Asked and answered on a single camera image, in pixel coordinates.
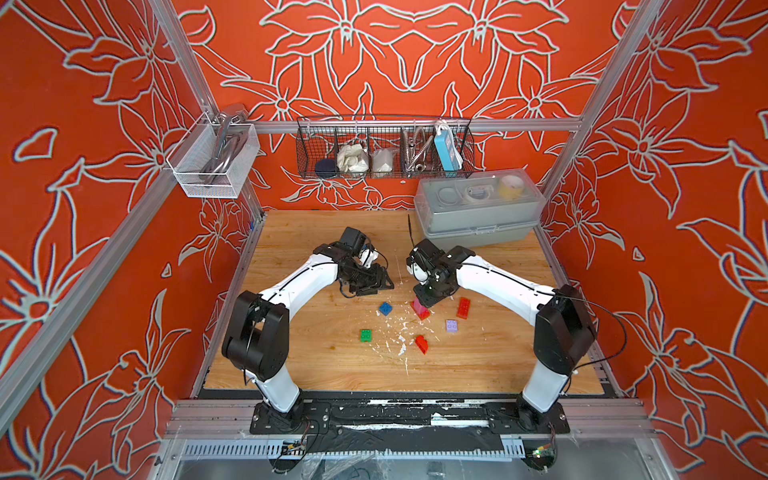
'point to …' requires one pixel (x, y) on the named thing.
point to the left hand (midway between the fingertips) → (387, 285)
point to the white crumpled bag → (352, 158)
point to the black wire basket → (376, 146)
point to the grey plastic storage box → (479, 209)
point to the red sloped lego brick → (422, 343)
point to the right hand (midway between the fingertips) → (419, 299)
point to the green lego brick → (366, 335)
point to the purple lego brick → (451, 326)
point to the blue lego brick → (385, 308)
